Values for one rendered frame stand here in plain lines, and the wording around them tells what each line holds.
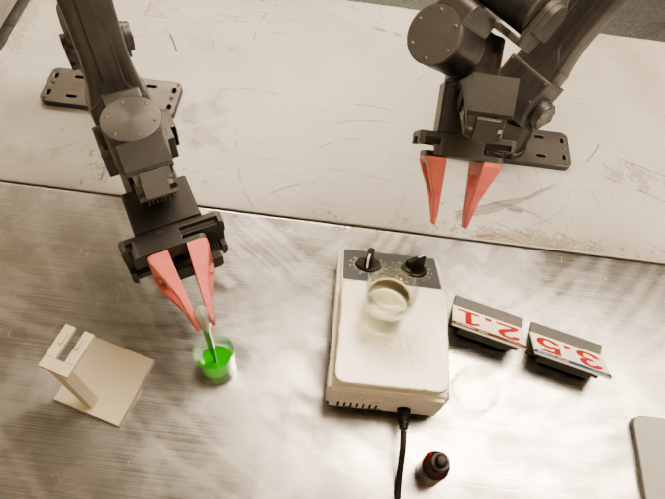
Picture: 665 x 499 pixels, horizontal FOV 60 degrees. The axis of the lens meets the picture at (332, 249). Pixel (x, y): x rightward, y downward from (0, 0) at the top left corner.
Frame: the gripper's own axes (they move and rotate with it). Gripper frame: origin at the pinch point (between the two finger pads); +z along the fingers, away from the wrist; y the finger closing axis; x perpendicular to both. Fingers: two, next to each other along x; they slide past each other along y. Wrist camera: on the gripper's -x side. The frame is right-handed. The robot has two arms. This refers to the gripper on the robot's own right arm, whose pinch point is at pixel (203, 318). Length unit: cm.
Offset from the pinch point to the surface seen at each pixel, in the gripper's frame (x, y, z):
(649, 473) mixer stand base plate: 13, 40, 31
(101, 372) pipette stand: 13.9, -12.1, -4.5
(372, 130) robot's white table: 14.8, 34.1, -26.5
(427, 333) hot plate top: 5.8, 21.7, 8.3
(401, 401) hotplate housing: 9.2, 16.5, 13.1
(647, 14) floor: 105, 228, -111
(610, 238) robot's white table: 15, 56, 4
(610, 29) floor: 105, 205, -109
